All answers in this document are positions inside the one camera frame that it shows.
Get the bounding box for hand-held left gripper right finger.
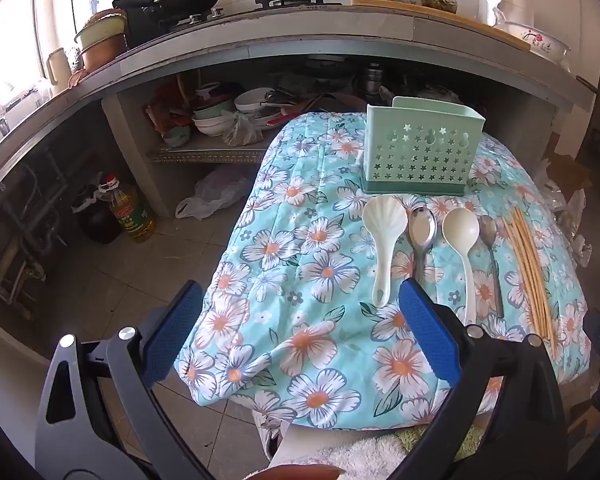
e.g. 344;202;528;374
387;277;571;480

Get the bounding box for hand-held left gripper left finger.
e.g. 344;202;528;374
35;280;216;480

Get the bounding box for large metal spoon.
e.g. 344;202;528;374
407;206;438;286

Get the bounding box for cream plastic ladle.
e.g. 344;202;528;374
441;208;481;326

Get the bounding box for white shell-shaped rice paddle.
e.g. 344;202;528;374
361;196;410;308

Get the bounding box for small metal spoon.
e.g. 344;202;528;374
478;215;506;318

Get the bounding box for bundle of wooden chopsticks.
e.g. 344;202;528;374
501;206;557;343

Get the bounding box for green star-cutout utensil holder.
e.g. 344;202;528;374
360;96;486;196

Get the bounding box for yellow cooking oil bottle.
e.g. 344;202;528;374
107;175;156;245

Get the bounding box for dark oil bottle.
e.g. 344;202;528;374
72;182;123;245

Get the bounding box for floral turquoise blanket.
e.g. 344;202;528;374
172;110;593;431

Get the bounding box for crumpled clear plastic bag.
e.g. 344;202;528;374
550;187;593;268

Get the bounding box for white plastic bag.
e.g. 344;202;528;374
175;165;253;221

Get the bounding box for green white fuzzy clothing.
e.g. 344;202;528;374
270;422;486;480

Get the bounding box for metal shelf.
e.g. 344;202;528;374
147;147;271;163

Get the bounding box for small pale green bowl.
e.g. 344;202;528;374
162;125;191;147

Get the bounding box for cardboard box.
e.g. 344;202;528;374
545;154;593;196

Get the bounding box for knotted clear plastic bag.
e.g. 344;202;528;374
222;112;266;148

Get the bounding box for stack of bowls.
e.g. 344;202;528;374
192;97;238;137

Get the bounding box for red snack packets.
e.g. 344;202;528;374
147;85;191;133

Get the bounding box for white ceramic bowl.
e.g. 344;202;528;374
234;87;276;113

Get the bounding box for steel pots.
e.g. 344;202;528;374
362;62;386;96

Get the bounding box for brown basin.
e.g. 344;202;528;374
80;35;129;73

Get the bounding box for white jug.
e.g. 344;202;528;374
45;47;73;86

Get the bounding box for pale green basin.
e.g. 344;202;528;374
74;7;128;51

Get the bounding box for concrete kitchen counter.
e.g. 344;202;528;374
0;2;600;181

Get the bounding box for floral white bowl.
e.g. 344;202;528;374
497;21;572;66

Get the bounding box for wooden cutting board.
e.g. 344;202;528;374
351;0;533;51

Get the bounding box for black wok with lid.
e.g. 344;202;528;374
112;0;223;23

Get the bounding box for window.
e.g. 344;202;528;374
0;0;46;111

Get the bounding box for gas stove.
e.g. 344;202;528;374
145;0;346;28

